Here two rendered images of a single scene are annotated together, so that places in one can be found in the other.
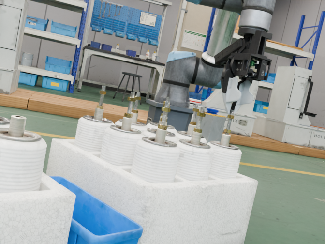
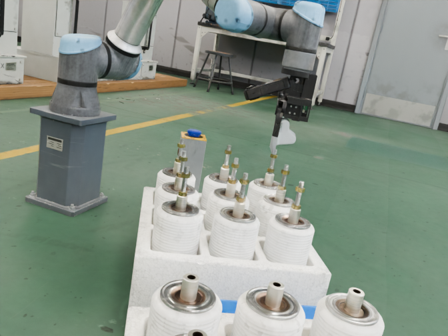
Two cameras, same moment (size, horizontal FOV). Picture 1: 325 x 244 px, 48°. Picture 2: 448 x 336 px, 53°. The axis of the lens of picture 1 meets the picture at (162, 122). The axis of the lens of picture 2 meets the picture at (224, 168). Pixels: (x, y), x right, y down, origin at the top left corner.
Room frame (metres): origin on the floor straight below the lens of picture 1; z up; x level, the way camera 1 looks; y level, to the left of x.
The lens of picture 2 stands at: (0.40, 0.80, 0.58)
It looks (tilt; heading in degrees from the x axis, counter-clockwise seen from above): 16 degrees down; 305
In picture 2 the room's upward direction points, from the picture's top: 10 degrees clockwise
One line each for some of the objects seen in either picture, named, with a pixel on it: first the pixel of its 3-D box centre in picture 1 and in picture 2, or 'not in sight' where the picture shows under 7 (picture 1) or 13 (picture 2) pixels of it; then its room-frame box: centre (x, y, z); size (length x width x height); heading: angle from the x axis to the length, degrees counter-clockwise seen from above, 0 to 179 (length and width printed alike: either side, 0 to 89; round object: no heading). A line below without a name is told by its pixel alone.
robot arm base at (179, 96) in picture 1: (174, 93); (76, 95); (1.57, -0.02, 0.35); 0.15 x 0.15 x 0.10
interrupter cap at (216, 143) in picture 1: (224, 145); (267, 184); (0.93, -0.17, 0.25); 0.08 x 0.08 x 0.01
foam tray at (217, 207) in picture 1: (148, 192); (218, 257); (0.93, 0.00, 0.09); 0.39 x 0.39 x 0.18; 45
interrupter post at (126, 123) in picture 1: (126, 124); (239, 209); (0.85, 0.08, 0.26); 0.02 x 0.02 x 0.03
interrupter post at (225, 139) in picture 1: (225, 140); (269, 179); (0.93, -0.17, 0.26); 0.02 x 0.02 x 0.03
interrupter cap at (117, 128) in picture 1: (125, 129); (237, 215); (0.85, 0.08, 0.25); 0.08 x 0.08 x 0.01
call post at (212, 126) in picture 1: (201, 160); (185, 187); (1.19, -0.15, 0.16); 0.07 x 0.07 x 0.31; 45
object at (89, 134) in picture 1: (91, 153); (174, 249); (0.93, 0.17, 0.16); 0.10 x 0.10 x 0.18
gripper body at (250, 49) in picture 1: (249, 55); (294, 95); (0.92, -0.18, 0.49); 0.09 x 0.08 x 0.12; 30
